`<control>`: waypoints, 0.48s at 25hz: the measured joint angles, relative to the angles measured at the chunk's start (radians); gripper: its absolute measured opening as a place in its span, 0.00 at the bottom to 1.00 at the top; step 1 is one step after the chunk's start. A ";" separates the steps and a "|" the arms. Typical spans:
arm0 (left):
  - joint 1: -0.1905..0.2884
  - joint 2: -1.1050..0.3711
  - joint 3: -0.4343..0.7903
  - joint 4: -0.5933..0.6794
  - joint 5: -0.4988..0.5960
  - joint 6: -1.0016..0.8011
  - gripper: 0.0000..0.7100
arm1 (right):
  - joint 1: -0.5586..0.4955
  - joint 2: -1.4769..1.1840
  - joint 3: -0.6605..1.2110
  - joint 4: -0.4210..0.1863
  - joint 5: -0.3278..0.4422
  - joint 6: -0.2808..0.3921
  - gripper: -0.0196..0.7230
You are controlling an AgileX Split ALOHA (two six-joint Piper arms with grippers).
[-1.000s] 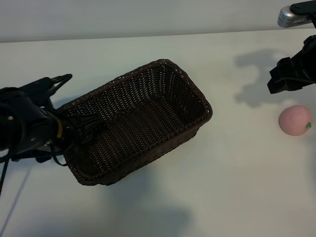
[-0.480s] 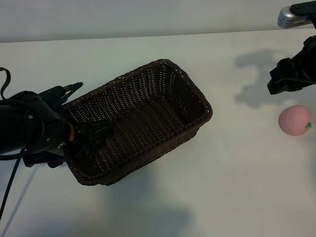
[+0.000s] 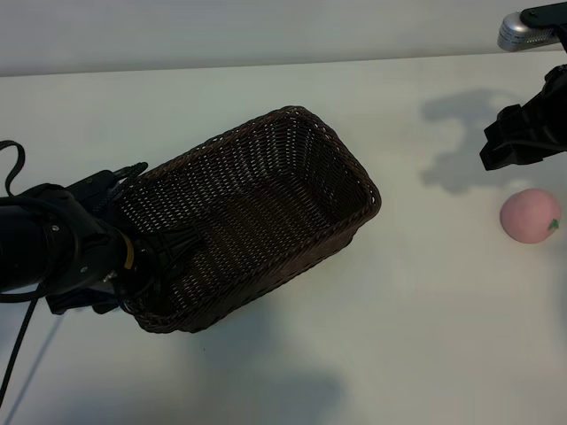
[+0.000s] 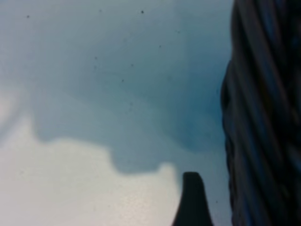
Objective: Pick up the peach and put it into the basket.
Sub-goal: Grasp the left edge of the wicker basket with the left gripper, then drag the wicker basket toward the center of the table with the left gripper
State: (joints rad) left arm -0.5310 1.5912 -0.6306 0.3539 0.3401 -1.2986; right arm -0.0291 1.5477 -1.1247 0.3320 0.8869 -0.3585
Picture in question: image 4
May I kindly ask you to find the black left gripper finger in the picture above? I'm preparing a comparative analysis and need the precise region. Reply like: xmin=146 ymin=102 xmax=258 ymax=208
xmin=171 ymin=171 xmax=214 ymax=226

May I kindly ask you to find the dark brown wicker basket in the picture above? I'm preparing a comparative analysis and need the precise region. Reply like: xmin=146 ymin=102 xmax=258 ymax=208
xmin=220 ymin=0 xmax=301 ymax=226

